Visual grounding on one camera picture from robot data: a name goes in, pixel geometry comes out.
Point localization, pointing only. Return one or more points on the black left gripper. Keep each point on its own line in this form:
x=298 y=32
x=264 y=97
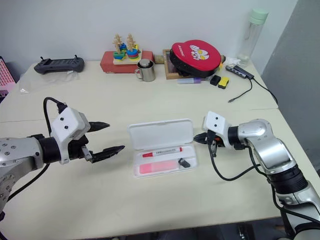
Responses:
x=76 y=148

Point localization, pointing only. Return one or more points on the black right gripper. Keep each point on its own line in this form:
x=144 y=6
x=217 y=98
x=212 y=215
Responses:
x=212 y=140

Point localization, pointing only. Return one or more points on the red whiteboard marker pen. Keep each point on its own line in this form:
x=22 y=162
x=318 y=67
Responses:
x=162 y=152

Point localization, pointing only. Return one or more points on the white plastic pencil case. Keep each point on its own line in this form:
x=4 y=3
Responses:
x=160 y=135

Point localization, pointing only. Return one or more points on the pink translucent eraser bar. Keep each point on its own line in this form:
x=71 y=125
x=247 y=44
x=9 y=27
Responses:
x=157 y=167

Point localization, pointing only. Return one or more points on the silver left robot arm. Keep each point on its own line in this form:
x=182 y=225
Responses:
x=20 y=152

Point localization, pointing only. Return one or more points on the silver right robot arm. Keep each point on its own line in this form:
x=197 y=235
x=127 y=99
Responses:
x=267 y=147

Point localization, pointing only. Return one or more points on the red table tennis paddle case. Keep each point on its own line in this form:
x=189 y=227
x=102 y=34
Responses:
x=195 y=61

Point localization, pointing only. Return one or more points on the clear tube with purple cap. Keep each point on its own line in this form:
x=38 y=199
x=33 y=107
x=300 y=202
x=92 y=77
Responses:
x=187 y=81

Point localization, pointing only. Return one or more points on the small black box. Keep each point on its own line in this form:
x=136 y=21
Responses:
x=214 y=80

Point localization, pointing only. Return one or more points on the yellow black whiteboard eraser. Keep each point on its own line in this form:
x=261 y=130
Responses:
x=223 y=82

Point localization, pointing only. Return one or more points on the wooden tray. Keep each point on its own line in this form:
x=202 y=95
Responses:
x=171 y=72

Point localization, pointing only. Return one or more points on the grey USB hub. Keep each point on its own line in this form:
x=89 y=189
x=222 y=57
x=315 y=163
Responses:
x=238 y=71

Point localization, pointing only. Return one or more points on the red cardboard box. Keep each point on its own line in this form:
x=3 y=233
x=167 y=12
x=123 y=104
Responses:
x=107 y=63

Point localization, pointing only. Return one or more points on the stainless steel mug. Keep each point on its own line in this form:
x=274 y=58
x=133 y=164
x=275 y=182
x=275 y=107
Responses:
x=148 y=74

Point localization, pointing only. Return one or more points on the crumpled white tissue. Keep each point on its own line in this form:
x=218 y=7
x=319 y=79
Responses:
x=232 y=61

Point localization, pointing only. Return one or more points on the clear plastic bag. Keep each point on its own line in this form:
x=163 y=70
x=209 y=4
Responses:
x=42 y=80

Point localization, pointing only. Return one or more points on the black handheld controller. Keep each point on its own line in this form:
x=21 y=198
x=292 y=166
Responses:
x=60 y=65

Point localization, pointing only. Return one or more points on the metal cylinder weight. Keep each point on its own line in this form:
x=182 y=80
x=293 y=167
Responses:
x=145 y=63

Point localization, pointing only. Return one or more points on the wooden colourful stacking toy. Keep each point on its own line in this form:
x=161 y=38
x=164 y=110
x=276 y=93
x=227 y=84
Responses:
x=125 y=55

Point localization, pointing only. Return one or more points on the brown cork roll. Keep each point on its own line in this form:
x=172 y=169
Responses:
x=158 y=59

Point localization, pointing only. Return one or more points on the dark grey floor object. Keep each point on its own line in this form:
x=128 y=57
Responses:
x=244 y=232

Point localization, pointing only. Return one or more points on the clear bottle with green lid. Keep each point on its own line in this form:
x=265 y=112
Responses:
x=251 y=41

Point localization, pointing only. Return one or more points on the pink plastic crate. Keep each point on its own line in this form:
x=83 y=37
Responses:
x=5 y=75

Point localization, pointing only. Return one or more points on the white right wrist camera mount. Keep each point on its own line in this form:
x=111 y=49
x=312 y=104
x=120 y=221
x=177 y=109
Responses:
x=216 y=122

